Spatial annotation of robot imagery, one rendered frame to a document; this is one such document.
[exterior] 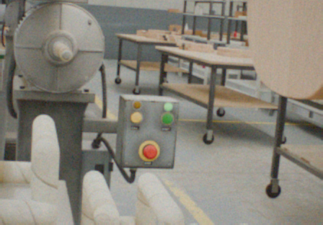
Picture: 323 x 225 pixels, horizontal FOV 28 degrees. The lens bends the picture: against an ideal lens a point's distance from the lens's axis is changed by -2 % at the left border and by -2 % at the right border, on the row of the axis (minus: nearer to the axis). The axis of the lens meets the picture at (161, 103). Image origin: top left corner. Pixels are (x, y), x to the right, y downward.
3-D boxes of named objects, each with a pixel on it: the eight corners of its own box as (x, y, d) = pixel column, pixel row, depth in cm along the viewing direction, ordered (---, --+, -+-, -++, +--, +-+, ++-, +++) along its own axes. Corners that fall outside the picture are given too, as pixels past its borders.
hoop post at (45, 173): (30, 221, 80) (32, 148, 79) (55, 222, 81) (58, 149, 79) (30, 230, 77) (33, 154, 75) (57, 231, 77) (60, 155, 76)
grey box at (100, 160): (72, 215, 221) (81, 55, 213) (102, 216, 223) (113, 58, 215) (77, 231, 206) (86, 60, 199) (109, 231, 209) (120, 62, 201)
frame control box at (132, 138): (90, 166, 209) (95, 86, 205) (155, 169, 214) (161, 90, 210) (100, 188, 185) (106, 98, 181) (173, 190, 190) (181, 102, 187)
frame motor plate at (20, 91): (12, 84, 219) (13, 73, 219) (81, 87, 225) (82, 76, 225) (13, 99, 185) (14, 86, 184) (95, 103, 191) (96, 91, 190)
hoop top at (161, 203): (135, 190, 99) (136, 169, 99) (155, 190, 100) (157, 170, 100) (161, 234, 80) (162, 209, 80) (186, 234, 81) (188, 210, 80)
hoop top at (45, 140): (31, 133, 95) (32, 112, 95) (53, 135, 96) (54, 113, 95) (32, 167, 76) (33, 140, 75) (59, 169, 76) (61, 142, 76)
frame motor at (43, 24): (11, 76, 215) (15, -1, 211) (90, 81, 221) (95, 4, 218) (11, 94, 176) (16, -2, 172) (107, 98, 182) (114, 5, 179)
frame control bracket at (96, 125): (81, 130, 196) (82, 117, 195) (143, 132, 200) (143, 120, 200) (83, 133, 192) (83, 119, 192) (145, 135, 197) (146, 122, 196)
